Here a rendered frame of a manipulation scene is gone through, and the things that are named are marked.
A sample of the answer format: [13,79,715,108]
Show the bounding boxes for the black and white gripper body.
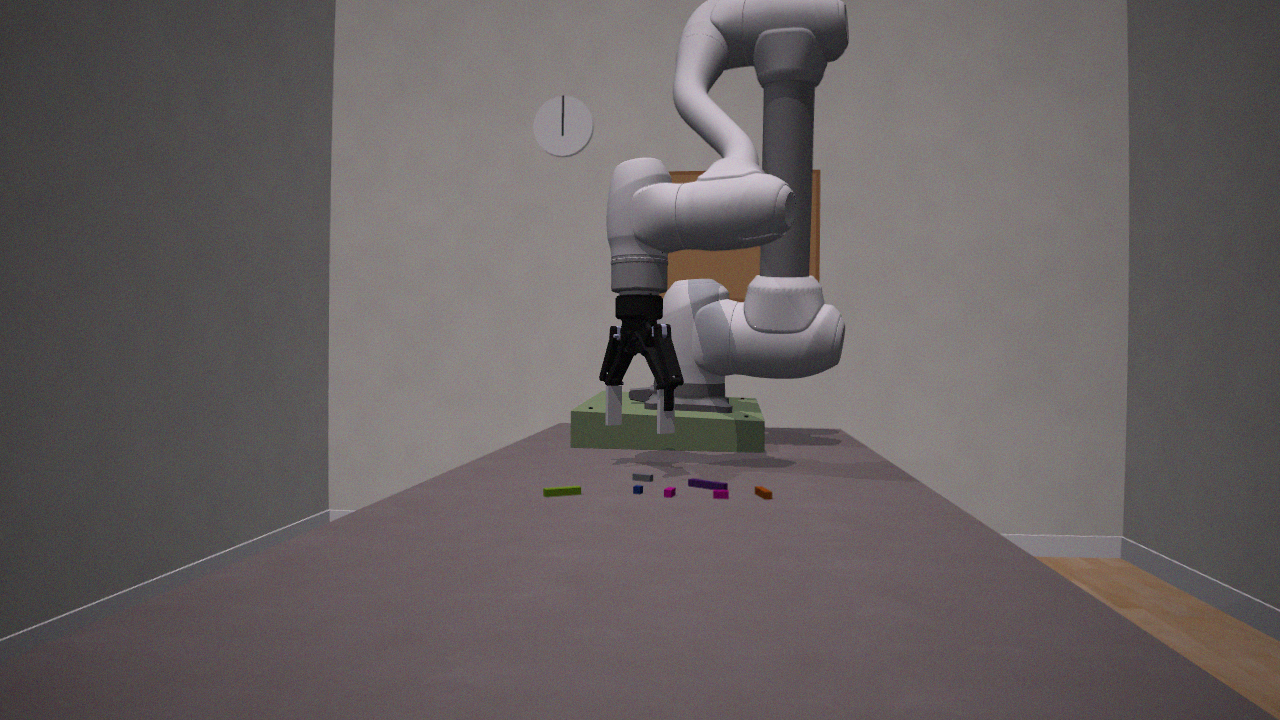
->
[614,293,663,354]

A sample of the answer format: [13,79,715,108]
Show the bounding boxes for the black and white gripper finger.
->
[631,324,684,434]
[599,325,637,425]

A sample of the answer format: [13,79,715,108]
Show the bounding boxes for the purple rod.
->
[689,479,728,489]

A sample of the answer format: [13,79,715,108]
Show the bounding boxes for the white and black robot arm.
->
[607,0,849,413]

